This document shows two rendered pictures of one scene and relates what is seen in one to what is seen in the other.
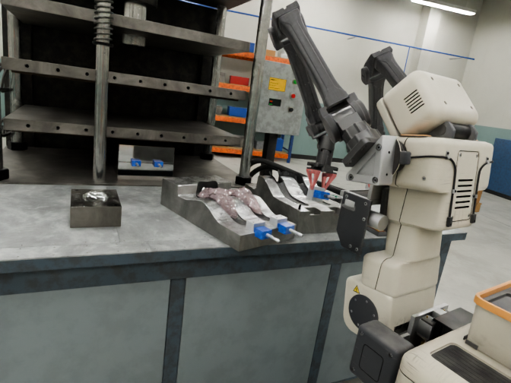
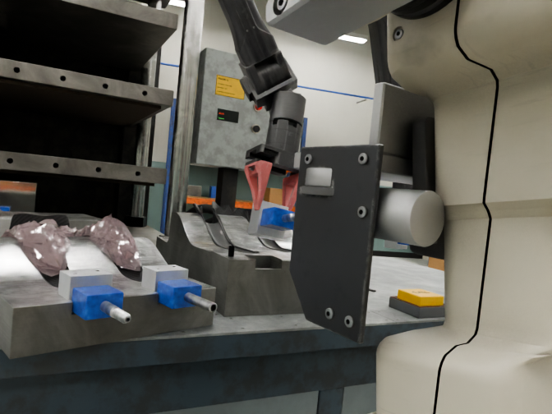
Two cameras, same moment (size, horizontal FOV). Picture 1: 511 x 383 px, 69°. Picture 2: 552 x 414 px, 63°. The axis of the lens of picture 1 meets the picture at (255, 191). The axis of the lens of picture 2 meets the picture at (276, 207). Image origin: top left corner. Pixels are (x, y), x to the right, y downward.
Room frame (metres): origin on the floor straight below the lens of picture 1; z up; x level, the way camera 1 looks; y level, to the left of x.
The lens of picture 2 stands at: (0.60, -0.23, 1.00)
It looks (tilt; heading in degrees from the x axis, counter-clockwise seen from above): 2 degrees down; 0
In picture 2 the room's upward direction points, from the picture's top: 6 degrees clockwise
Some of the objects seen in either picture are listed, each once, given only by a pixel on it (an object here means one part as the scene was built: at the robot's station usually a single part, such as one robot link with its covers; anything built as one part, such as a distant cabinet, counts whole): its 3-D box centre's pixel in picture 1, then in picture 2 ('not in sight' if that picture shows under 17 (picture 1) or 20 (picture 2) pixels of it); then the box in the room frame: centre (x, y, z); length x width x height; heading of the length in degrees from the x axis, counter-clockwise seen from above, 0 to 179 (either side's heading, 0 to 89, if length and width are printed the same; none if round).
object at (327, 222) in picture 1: (294, 197); (242, 250); (1.57, -0.17, 0.87); 0.50 x 0.26 x 0.14; 27
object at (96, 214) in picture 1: (95, 207); not in sight; (1.19, 0.54, 0.84); 0.20 x 0.15 x 0.07; 27
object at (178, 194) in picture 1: (224, 206); (60, 259); (1.33, 0.11, 0.86); 0.50 x 0.26 x 0.11; 44
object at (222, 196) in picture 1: (228, 195); (67, 234); (1.33, 0.10, 0.90); 0.26 x 0.18 x 0.08; 44
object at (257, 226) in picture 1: (265, 233); (101, 304); (1.10, -0.05, 0.86); 0.13 x 0.05 x 0.05; 44
